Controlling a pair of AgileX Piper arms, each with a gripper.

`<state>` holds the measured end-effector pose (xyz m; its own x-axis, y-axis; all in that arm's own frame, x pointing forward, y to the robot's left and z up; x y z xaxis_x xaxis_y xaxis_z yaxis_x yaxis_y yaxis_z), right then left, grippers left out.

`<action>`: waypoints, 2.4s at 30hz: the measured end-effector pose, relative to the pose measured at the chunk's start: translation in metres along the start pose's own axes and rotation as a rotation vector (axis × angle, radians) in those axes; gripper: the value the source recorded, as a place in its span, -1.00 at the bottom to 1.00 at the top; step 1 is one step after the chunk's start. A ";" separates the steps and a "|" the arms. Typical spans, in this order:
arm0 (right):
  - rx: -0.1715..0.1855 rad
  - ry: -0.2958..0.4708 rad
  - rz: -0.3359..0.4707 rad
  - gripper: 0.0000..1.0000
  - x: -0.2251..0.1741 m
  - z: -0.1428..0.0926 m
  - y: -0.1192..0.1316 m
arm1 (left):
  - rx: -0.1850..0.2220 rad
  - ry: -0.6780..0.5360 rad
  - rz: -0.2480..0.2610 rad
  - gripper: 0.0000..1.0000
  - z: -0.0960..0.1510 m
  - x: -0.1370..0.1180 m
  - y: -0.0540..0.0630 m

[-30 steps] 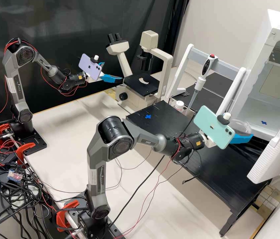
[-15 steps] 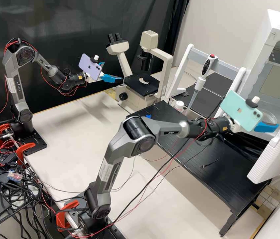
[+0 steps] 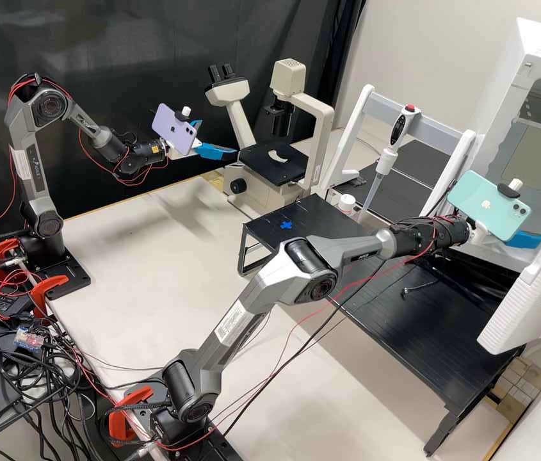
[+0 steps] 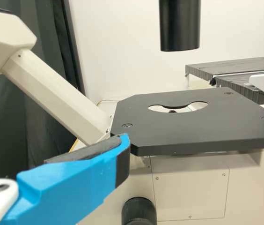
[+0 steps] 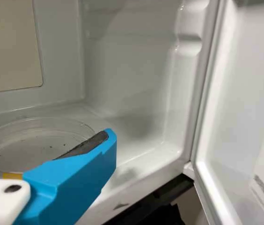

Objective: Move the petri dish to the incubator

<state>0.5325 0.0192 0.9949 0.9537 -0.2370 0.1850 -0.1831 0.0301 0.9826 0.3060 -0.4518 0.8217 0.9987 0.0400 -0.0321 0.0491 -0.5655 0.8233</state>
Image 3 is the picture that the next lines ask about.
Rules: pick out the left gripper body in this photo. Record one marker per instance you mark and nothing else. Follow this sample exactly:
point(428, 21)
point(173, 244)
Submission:
point(195, 144)

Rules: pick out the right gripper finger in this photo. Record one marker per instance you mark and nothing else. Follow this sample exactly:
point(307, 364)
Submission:
point(532, 240)

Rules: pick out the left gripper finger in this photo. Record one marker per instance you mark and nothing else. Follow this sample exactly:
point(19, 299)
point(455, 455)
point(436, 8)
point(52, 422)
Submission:
point(217, 152)
point(195, 123)

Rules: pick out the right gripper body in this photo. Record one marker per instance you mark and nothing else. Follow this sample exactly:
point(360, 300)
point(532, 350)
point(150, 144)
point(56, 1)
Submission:
point(479, 232)

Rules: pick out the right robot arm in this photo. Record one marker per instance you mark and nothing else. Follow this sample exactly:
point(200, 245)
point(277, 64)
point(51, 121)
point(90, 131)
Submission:
point(270, 283)

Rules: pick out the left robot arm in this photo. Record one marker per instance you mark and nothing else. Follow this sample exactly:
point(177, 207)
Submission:
point(25, 125)

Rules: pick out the incubator door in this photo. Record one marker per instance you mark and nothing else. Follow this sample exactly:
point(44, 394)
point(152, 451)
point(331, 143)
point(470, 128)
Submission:
point(529, 297)

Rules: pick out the white incubator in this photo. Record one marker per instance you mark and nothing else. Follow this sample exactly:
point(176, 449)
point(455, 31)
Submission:
point(539, 62)

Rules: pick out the cream microscope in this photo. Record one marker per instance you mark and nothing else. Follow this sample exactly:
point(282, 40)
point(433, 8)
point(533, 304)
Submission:
point(251, 182)

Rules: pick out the large black platform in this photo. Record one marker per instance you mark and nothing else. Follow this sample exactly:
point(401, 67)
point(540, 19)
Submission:
point(419, 326)

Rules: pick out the pipette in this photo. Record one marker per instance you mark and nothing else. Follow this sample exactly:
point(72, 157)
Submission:
point(402, 127)

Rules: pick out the white-capped bottle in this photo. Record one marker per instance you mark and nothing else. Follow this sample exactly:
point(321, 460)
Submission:
point(345, 204)

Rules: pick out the white pipette stand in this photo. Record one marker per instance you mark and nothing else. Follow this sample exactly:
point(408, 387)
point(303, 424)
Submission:
point(354, 125)

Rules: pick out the orange clamp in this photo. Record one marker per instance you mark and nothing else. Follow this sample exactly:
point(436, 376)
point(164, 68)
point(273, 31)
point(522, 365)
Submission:
point(123, 413)
point(3, 252)
point(51, 284)

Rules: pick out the small circuit board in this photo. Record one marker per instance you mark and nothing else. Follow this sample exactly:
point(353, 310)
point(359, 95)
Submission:
point(29, 337)

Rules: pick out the left wrist camera phone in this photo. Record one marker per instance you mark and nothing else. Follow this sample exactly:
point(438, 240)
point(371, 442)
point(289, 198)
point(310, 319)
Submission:
point(174, 129)

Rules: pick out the wrist camera phone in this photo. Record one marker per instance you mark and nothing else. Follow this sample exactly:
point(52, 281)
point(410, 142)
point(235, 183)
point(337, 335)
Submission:
point(486, 206)
point(174, 129)

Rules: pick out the right wrist camera phone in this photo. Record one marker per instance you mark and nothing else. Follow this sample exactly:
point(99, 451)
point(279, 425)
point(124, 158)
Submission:
point(486, 206)

